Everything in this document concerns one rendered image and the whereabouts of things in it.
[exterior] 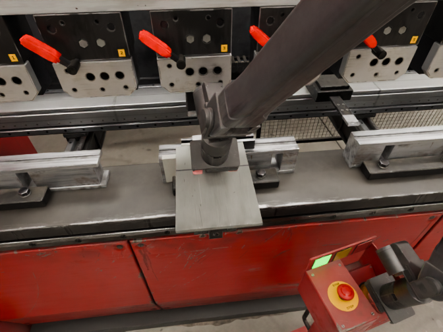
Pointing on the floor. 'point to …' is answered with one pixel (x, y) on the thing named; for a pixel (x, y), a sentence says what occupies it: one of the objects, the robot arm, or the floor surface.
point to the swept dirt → (227, 321)
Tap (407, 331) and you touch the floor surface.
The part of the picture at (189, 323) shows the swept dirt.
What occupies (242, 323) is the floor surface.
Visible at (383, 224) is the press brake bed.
